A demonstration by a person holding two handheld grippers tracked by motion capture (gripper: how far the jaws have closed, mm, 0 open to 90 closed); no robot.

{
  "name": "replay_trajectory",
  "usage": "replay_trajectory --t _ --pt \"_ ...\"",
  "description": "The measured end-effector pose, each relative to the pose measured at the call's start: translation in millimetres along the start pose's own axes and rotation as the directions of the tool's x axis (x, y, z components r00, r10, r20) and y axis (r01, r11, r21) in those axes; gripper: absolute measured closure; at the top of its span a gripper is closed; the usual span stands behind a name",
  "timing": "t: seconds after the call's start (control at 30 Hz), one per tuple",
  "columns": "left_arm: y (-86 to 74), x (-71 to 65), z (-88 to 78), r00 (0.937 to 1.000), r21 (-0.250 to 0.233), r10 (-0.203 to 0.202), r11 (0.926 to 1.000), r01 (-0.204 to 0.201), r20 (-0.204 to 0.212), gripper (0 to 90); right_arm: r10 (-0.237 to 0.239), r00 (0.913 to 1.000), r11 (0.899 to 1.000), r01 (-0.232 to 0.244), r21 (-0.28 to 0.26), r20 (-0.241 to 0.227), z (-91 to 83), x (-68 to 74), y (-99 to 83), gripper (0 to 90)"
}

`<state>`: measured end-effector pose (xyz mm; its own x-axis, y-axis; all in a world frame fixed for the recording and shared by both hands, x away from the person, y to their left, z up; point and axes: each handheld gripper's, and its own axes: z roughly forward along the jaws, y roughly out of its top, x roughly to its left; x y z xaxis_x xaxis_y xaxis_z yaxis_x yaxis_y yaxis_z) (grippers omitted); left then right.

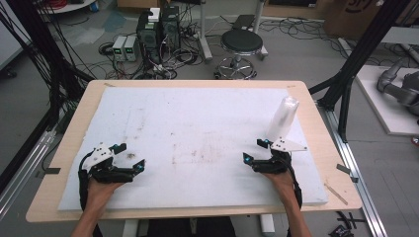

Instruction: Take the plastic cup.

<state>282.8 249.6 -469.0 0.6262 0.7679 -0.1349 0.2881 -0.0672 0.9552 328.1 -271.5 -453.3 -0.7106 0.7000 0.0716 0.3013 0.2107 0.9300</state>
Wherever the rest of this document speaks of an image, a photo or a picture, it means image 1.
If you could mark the grey bench power supply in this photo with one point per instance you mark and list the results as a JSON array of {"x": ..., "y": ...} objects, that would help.
[
  {"x": 131, "y": 48},
  {"x": 119, "y": 48}
]

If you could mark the cardboard box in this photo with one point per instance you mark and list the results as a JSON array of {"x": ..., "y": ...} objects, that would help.
[{"x": 349, "y": 16}]

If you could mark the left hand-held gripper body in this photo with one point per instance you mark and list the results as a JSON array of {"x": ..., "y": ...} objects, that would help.
[{"x": 104, "y": 154}]

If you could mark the white box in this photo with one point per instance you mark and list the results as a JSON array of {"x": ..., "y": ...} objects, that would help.
[{"x": 154, "y": 15}]

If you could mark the stack of clear plastic cups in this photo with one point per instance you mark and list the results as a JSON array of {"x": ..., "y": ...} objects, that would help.
[{"x": 283, "y": 118}]

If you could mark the white board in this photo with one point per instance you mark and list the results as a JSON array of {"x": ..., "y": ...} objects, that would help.
[{"x": 382, "y": 108}]

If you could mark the dark tape piece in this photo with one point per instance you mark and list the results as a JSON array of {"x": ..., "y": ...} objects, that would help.
[
  {"x": 52, "y": 171},
  {"x": 343, "y": 169}
]

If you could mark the aluminium rail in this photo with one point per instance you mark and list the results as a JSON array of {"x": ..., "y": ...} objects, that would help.
[
  {"x": 23, "y": 177},
  {"x": 355, "y": 184}
]

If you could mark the black metal frame post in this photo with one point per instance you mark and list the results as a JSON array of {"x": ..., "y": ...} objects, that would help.
[
  {"x": 42, "y": 49},
  {"x": 362, "y": 49}
]

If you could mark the person's dark trousers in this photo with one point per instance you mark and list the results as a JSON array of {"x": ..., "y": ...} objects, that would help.
[{"x": 191, "y": 227}]

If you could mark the person's right hand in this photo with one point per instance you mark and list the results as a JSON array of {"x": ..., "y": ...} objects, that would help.
[{"x": 285, "y": 187}]

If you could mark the black round stool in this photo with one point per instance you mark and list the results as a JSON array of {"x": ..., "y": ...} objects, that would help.
[{"x": 242, "y": 41}]

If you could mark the grey metal stand leg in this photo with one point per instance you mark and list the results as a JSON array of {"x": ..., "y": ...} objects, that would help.
[
  {"x": 205, "y": 36},
  {"x": 260, "y": 29}
]

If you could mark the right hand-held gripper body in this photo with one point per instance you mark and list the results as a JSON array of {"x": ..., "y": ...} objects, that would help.
[{"x": 283, "y": 146}]

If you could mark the white table leg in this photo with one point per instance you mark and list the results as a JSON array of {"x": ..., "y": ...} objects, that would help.
[
  {"x": 267, "y": 225},
  {"x": 130, "y": 228}
]

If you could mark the black plastic parts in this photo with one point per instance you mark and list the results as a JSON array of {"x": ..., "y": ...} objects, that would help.
[{"x": 344, "y": 227}]

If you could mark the black flat device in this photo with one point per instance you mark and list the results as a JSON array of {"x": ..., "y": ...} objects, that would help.
[{"x": 243, "y": 22}]

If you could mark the white foam mat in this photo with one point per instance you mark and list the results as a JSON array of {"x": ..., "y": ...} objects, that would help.
[{"x": 197, "y": 112}]

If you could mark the thin wooden stick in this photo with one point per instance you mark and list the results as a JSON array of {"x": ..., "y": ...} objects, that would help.
[{"x": 336, "y": 194}]

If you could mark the black computer tower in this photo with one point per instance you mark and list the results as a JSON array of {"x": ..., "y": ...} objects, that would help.
[
  {"x": 170, "y": 29},
  {"x": 148, "y": 39}
]

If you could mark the person's left hand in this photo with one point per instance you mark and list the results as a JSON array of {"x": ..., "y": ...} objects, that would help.
[{"x": 100, "y": 194}]

